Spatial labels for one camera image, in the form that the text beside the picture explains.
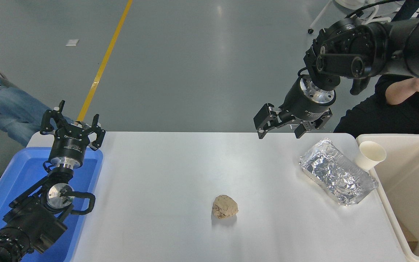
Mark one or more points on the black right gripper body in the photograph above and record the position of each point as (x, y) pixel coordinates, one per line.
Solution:
(300, 105)

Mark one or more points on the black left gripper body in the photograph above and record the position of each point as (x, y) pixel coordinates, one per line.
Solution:
(67, 145)

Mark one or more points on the white paper cup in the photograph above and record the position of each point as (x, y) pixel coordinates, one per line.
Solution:
(371, 153)

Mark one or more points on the person's forearm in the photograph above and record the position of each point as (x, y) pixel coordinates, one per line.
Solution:
(400, 92)

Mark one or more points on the seated person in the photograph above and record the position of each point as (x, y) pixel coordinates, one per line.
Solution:
(9, 107)

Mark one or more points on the crumpled silver foil tray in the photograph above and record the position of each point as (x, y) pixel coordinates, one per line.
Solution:
(333, 171)

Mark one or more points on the blue plastic tray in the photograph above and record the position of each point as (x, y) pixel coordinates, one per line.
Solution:
(24, 171)

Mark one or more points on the person beside bin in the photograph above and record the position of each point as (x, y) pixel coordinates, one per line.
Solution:
(376, 116)

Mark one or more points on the crumpled tan paper ball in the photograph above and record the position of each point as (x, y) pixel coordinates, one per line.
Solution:
(224, 206)

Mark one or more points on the white wheeled chair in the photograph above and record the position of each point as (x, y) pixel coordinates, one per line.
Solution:
(346, 3)

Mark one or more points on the large pale plastic bin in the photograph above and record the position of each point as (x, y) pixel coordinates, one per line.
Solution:
(413, 182)

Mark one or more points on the standing person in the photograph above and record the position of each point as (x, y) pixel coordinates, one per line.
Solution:
(406, 9)

